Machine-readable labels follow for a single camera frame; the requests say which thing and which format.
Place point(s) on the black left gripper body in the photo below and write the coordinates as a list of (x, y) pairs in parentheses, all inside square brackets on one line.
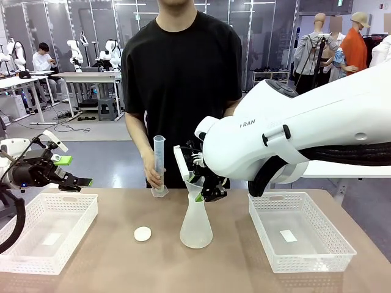
[(30, 174)]

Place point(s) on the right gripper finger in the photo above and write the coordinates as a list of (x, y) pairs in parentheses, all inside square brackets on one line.
[(214, 193), (191, 176)]

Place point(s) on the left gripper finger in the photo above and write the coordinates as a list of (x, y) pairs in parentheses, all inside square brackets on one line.
[(76, 183), (64, 160)]

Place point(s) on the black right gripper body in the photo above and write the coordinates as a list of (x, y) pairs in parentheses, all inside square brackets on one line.
[(200, 169)]

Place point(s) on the translucent plastic funnel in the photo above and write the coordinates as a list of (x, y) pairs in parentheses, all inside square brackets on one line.
[(191, 184)]

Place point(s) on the translucent plastic conical flask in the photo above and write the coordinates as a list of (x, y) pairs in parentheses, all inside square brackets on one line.
[(195, 226)]

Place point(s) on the clear plastic graduated cylinder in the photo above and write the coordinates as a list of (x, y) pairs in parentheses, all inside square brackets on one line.
[(159, 152)]

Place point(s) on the white round flask cap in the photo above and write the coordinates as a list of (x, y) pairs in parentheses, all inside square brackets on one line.
[(142, 234)]

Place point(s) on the person's right forearm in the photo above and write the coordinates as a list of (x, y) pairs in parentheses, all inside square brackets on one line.
[(136, 131)]

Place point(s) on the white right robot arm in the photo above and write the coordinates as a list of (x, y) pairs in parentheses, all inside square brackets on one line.
[(305, 122)]

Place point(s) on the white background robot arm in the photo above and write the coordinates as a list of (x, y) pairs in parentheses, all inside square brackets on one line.
[(74, 50), (111, 52), (18, 52)]

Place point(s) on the person's right hand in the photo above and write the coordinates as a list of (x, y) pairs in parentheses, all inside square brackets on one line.
[(151, 171)]

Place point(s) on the white paper label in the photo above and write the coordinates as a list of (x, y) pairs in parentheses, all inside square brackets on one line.
[(52, 239), (288, 236)]

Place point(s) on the grey plastic step stool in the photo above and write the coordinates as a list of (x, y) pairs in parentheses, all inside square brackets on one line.
[(107, 110)]

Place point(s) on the white desk with cap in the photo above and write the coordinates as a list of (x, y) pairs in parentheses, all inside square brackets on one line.
[(18, 80)]

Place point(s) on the black baseball cap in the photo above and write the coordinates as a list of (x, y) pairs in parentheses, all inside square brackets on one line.
[(24, 74)]

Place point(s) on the person in black T-shirt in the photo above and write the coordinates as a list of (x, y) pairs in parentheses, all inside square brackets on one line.
[(183, 76)]

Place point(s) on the white perforated plastic basket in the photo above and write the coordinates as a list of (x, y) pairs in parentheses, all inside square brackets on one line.
[(18, 268), (305, 265)]

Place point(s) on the seated person in white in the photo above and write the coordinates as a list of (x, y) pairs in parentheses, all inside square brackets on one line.
[(41, 62)]

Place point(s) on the white shoe rack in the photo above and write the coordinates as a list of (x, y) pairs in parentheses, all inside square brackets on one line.
[(272, 76)]

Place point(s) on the mannequin in grey shirt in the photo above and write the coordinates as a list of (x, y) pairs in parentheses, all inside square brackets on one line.
[(305, 55)]

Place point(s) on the black tripod stand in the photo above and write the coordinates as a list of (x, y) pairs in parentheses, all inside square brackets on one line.
[(319, 58)]

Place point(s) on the mannequin in floral dress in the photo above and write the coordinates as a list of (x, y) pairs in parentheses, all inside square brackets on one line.
[(340, 58)]

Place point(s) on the mannequin in orange coat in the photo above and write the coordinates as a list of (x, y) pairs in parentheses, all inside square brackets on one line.
[(355, 52)]

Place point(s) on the mannequin in orange trousers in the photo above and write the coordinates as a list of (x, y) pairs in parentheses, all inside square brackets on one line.
[(382, 52)]

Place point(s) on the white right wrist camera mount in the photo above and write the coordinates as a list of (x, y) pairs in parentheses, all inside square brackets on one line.
[(180, 161)]

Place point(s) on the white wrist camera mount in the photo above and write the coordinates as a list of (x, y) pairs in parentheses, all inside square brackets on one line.
[(180, 161), (56, 141)]

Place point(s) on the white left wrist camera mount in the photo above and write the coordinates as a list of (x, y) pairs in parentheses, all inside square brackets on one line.
[(56, 141)]

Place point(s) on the white desk with drawer frame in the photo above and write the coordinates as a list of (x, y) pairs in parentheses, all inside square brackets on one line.
[(88, 75)]

